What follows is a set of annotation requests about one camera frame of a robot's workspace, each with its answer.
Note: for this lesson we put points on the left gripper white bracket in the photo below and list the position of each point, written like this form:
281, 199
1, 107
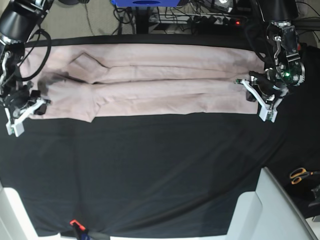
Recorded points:
267, 89

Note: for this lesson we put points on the black table leg post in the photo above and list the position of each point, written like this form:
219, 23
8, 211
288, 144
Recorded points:
142, 15

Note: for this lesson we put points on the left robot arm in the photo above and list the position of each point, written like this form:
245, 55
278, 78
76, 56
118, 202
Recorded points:
284, 68

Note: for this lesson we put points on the white bin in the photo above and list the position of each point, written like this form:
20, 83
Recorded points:
15, 223
268, 213

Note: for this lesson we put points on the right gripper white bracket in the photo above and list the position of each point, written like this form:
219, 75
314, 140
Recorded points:
19, 104

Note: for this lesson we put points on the black table cloth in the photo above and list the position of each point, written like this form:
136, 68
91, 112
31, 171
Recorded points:
161, 176

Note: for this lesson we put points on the white bin left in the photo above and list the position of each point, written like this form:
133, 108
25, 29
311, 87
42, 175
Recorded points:
15, 223

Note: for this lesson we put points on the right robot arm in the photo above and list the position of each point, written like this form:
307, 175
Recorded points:
19, 22

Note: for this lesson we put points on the white power strip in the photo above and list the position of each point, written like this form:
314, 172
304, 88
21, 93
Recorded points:
216, 19

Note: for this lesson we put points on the red black clamp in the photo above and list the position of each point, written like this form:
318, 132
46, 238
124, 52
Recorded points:
80, 232

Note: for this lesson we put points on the orange handled scissors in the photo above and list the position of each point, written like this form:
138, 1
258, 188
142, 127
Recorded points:
300, 174

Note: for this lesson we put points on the pink T-shirt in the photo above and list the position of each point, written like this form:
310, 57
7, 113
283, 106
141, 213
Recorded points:
87, 81

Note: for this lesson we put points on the white bin right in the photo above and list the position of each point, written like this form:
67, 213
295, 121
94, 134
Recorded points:
268, 213

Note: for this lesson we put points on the blue plastic box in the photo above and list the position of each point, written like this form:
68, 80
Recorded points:
145, 3

